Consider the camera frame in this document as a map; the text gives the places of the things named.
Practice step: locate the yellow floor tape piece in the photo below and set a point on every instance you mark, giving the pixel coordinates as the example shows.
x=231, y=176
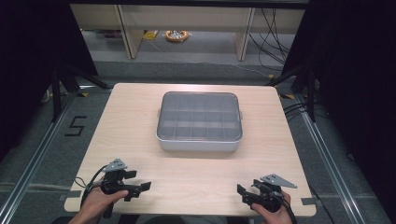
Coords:
x=288, y=96
x=83, y=94

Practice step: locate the yellow packet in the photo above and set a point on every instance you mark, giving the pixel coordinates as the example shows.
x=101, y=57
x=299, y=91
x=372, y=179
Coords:
x=151, y=35

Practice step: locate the grey compartment storage box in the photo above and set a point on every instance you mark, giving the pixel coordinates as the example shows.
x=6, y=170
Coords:
x=199, y=145

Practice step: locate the light wooden desk frame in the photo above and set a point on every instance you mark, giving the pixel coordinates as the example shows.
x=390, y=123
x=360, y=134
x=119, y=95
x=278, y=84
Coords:
x=186, y=18

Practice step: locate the orange tape roll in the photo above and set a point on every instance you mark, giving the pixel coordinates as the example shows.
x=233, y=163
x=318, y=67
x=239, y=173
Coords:
x=176, y=36

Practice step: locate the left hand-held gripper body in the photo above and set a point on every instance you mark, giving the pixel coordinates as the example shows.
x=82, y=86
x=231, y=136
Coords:
x=114, y=180

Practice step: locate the aluminium floor rail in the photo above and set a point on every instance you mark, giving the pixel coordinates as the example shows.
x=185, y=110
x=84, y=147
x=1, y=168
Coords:
x=330, y=168
x=34, y=161

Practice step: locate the black curtain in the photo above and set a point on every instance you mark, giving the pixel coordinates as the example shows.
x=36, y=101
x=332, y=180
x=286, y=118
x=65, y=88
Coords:
x=28, y=62
x=358, y=77

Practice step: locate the black metal stand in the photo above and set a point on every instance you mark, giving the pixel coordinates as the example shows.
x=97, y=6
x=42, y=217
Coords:
x=311, y=93
x=56, y=93

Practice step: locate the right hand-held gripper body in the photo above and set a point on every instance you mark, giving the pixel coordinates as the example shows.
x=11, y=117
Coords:
x=271, y=193

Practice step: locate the transparent smoky box lid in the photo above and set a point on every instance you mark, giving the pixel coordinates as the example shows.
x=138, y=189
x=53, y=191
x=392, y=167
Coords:
x=199, y=115

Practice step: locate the grey tape strip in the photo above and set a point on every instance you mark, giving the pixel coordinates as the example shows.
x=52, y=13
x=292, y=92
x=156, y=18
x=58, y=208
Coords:
x=308, y=201
x=70, y=195

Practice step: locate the person's left hand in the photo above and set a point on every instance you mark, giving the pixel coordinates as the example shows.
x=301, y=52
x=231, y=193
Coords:
x=99, y=200

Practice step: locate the person's right hand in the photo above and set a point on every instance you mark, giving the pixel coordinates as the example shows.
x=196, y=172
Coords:
x=275, y=214

